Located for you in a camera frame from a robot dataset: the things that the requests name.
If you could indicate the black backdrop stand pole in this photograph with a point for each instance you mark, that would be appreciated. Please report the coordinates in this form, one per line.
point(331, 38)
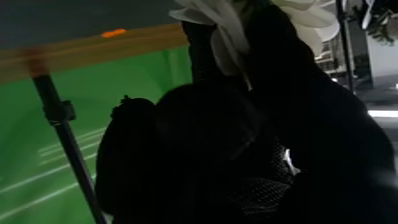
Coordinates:
point(62, 133)

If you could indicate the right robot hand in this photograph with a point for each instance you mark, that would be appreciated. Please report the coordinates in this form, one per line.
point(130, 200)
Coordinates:
point(206, 150)

